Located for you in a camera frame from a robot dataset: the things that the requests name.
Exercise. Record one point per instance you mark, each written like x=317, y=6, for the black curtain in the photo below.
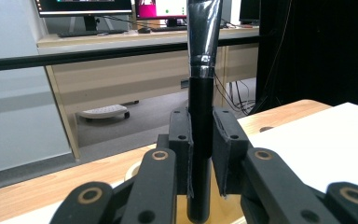
x=320, y=49

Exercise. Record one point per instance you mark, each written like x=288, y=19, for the black keyboard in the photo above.
x=167, y=29

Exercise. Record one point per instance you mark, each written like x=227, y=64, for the black computer mouse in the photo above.
x=144, y=30

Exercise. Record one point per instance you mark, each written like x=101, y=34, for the monitor with pink screen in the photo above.
x=160, y=8

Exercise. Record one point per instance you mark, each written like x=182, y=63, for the light wooden office desk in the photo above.
x=121, y=81

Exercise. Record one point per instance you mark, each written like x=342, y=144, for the wooden table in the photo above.
x=74, y=183

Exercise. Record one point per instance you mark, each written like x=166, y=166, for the wide black computer monitor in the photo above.
x=84, y=6

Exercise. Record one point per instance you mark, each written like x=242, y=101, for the white wheeled base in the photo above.
x=104, y=111

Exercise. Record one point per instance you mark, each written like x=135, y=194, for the black cylindrical tube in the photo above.
x=201, y=124

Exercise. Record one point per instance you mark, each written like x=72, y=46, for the grey partition panel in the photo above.
x=15, y=109

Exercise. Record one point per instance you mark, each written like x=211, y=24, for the dark computer monitor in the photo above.
x=249, y=11

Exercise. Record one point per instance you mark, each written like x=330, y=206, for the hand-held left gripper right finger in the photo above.
x=228, y=146

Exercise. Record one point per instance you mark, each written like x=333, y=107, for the white table mat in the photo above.
x=323, y=146

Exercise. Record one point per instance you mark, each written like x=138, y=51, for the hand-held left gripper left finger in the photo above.
x=180, y=137

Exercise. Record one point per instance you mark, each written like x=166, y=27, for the black horizontal rail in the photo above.
x=105, y=54

